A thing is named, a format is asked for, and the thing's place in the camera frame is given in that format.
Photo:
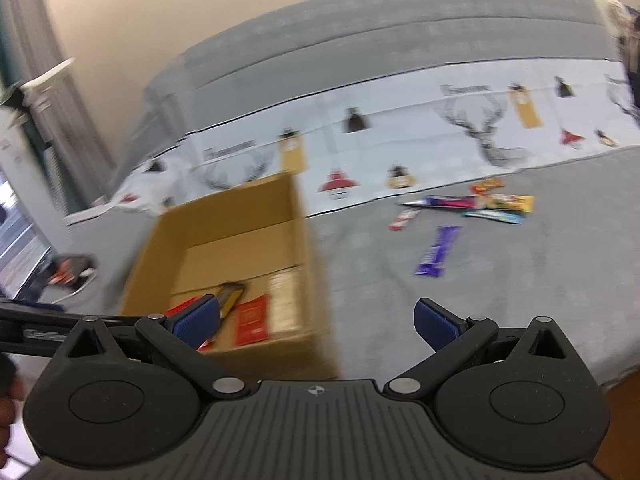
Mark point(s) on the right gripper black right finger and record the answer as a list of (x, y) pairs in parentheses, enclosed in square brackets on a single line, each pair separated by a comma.
[(460, 345)]

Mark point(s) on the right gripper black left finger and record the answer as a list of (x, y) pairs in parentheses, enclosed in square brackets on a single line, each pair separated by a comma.
[(151, 357)]

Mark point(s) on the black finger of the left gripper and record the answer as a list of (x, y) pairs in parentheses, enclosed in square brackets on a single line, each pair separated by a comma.
[(39, 329)]

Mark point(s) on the black gold snack packet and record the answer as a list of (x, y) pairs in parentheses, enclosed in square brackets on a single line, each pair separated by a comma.
[(228, 296)]

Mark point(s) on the purple chocolate bar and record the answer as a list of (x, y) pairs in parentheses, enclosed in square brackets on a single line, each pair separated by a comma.
[(433, 261)]

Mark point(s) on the clear rice cracker packet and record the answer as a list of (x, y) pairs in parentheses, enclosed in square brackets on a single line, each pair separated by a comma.
[(283, 315)]

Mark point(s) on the red white small sachet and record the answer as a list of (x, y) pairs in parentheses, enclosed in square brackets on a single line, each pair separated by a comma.
[(403, 219)]

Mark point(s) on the blue stick sachet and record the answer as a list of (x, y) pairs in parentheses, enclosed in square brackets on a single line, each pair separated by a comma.
[(495, 215)]

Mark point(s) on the purple pink tube sachet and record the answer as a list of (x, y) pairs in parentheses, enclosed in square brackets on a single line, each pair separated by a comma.
[(471, 202)]

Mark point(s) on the yellow snack packet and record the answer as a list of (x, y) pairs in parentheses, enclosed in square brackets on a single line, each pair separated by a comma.
[(519, 204)]

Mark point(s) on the person's left hand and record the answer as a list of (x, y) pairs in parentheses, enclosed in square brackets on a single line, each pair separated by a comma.
[(12, 391)]

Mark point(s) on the red blue snack packet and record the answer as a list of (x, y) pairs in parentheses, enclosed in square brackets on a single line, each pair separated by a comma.
[(182, 307)]

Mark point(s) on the black smartphone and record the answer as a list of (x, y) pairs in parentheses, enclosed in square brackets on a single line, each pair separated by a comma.
[(61, 278)]

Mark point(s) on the red square snack packet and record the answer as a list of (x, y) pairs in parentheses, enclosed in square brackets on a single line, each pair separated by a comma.
[(251, 322)]

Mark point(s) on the brown cardboard box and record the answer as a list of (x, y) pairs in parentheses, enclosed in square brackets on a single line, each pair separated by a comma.
[(248, 234)]

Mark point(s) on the grey curtain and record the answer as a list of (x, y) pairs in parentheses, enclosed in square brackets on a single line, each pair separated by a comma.
[(61, 117)]

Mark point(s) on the white clip stand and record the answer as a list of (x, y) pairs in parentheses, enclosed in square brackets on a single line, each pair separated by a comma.
[(24, 95)]

